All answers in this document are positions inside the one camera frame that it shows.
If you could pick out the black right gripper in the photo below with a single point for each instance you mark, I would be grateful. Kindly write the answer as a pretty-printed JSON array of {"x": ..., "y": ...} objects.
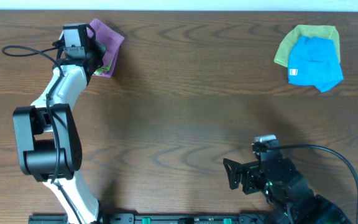
[{"x": 250, "y": 170}]

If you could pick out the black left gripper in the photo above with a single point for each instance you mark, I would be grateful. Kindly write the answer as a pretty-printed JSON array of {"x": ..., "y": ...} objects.
[{"x": 98, "y": 50}]

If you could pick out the purple cloth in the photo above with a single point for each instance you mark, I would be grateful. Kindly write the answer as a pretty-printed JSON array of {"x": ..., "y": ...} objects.
[
  {"x": 113, "y": 64},
  {"x": 108, "y": 37}
]

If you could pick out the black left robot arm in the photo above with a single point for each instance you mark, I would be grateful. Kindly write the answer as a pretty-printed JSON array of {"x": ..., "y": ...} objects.
[{"x": 47, "y": 140}]

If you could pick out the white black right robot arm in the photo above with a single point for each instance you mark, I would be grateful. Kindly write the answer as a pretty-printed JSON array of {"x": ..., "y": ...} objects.
[{"x": 315, "y": 209}]

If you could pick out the folded purple cloth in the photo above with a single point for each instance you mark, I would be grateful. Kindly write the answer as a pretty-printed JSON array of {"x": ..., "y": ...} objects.
[{"x": 113, "y": 64}]

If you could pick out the folded green cloth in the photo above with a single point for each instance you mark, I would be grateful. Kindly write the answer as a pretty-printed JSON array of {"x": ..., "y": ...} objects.
[{"x": 104, "y": 70}]

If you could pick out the green cloth in pile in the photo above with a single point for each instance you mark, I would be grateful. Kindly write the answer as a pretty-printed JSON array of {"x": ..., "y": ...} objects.
[{"x": 289, "y": 41}]

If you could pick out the blue cloth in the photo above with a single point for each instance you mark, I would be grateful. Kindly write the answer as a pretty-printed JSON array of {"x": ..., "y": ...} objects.
[{"x": 313, "y": 62}]

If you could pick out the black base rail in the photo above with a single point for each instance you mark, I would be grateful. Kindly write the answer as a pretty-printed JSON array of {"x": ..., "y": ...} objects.
[{"x": 129, "y": 218}]

